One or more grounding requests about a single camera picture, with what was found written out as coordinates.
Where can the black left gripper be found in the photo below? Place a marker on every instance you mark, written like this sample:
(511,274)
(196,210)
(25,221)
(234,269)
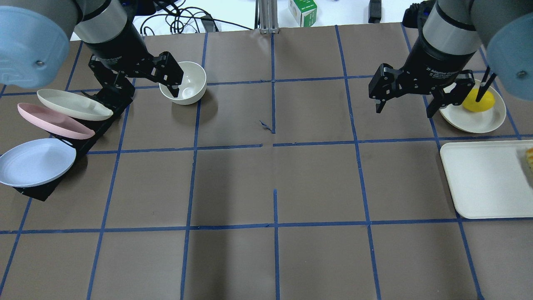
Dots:
(118,49)

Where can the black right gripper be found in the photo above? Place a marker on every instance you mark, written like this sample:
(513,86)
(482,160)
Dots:
(438,62)

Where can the light blue plate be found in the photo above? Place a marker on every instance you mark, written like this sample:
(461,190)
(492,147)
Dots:
(36,162)

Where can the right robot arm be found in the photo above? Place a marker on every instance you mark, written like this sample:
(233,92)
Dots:
(449,34)

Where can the black plate rack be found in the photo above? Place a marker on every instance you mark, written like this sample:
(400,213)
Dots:
(82,147)

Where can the round cream plate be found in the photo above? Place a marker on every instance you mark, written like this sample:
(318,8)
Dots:
(477,122)

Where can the cream plate in rack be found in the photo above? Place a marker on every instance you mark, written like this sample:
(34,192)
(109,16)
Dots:
(74,105)

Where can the pink plate in rack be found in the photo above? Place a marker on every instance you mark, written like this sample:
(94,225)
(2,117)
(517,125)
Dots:
(54,122)

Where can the white ceramic bowl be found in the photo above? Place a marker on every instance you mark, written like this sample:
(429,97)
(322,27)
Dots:
(193,86)

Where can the yellow lemon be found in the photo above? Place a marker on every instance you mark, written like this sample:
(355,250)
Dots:
(471,104)

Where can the black power adapter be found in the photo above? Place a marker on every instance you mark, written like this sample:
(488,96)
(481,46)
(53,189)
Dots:
(374,11)

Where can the white rectangular tray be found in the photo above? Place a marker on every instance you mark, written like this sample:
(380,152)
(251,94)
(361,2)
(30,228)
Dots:
(489,179)

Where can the green white carton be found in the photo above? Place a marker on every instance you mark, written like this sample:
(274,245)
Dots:
(304,12)

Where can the aluminium frame post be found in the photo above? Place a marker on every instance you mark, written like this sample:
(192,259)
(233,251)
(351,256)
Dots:
(267,17)

